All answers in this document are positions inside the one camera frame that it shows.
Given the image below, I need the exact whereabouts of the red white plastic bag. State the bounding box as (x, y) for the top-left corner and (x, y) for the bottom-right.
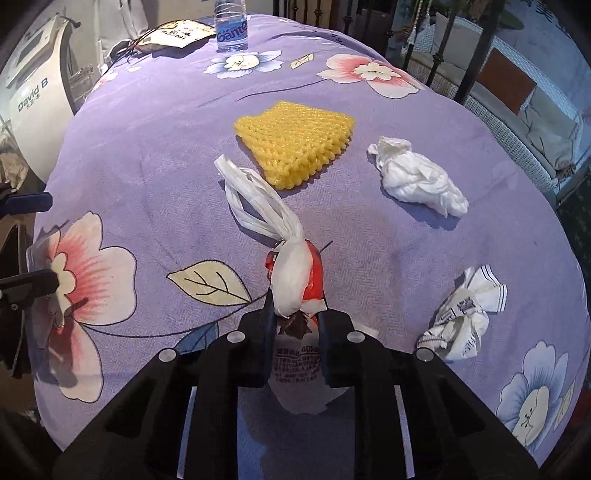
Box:
(214, 155), (346, 415)

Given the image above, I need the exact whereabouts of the white blue printed paper wrapper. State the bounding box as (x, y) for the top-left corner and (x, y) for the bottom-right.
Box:
(416, 264), (508, 362)

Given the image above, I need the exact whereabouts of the white tissue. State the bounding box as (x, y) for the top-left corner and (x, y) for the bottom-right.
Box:
(367, 136), (469, 218)

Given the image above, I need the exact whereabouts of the yellow foam fruit net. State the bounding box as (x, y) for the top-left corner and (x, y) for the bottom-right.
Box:
(235, 101), (356, 190)

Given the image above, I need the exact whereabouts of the purple floral bed sheet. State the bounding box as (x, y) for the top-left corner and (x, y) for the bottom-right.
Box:
(28, 15), (590, 463)

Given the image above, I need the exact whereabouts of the white David B machine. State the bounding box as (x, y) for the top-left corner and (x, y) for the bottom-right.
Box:
(1, 15), (75, 182)

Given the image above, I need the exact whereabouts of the white printed packet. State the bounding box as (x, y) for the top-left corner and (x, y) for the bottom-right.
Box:
(134, 19), (215, 52)

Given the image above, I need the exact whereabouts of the white wicker sofa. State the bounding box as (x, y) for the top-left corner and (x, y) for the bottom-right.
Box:
(409, 12), (583, 193)

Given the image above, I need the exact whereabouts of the brown sofa cushion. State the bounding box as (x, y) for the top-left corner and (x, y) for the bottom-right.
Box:
(477, 48), (537, 115)

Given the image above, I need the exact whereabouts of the clear plastic water bottle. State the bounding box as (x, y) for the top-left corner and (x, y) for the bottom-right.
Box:
(213, 0), (249, 53)

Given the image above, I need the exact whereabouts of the black iron bed frame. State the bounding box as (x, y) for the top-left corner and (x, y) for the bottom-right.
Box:
(271, 1), (505, 103)

